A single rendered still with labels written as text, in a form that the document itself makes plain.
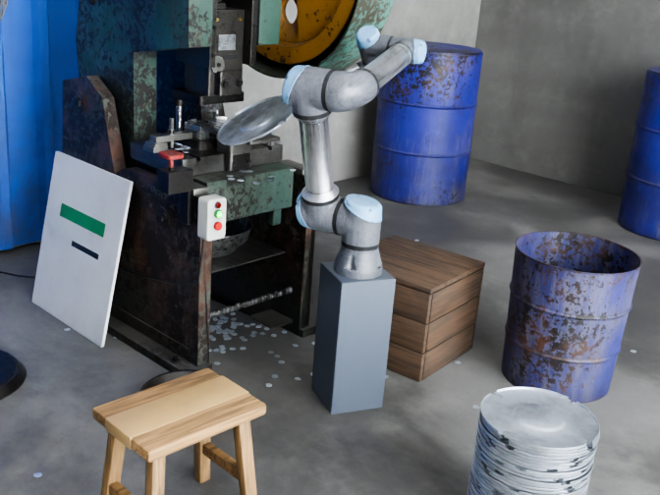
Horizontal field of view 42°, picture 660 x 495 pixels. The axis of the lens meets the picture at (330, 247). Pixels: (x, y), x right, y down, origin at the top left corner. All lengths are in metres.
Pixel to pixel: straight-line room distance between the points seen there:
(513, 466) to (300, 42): 1.75
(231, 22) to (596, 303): 1.51
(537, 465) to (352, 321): 0.78
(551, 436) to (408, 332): 0.93
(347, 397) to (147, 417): 0.86
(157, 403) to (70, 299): 1.24
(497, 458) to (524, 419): 0.12
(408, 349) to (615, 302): 0.70
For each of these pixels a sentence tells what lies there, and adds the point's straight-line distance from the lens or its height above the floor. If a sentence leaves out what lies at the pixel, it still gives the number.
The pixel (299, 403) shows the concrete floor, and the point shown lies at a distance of 2.79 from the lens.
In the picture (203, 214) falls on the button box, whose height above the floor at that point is 0.58.
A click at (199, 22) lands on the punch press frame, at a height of 1.14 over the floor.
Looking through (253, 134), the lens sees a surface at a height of 0.81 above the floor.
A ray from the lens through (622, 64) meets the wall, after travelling 5.72.
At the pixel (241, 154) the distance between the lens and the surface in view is 2.93.
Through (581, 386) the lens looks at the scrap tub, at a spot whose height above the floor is 0.07.
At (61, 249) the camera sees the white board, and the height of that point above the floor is 0.25.
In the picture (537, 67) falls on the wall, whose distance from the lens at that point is 5.99.
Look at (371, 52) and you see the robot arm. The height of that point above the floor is 1.09.
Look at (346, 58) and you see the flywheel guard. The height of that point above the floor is 1.02.
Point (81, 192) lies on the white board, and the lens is 3.23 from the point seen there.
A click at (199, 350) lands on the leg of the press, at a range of 2.90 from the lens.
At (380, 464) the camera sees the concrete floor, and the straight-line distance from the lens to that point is 2.54.
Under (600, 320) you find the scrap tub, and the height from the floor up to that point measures 0.31.
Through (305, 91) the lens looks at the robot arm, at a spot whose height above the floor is 1.01.
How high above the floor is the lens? 1.40
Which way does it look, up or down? 20 degrees down
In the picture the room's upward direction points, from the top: 4 degrees clockwise
